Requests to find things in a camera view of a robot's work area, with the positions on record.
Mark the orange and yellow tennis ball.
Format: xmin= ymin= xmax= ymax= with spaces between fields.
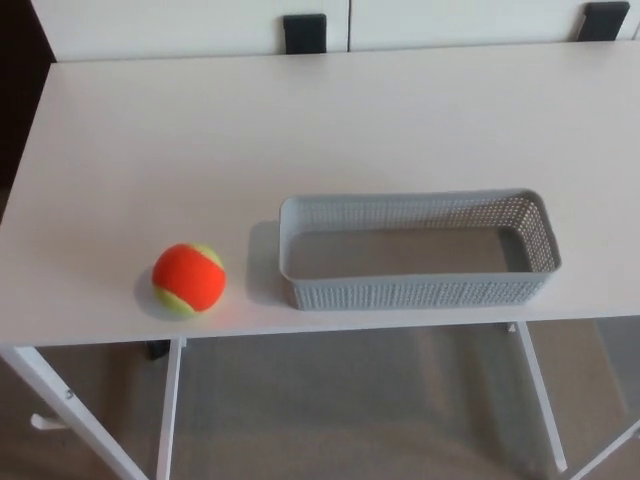
xmin=151 ymin=242 xmax=228 ymax=319

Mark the white table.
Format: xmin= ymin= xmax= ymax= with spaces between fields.
xmin=0 ymin=38 xmax=640 ymax=480

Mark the grey perforated plastic basket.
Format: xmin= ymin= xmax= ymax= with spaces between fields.
xmin=278 ymin=187 xmax=563 ymax=312

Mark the white partition panel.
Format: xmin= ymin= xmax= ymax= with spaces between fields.
xmin=348 ymin=0 xmax=640 ymax=52
xmin=29 ymin=0 xmax=350 ymax=63

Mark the black clamp bracket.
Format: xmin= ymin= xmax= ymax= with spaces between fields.
xmin=282 ymin=13 xmax=328 ymax=55
xmin=583 ymin=1 xmax=631 ymax=43

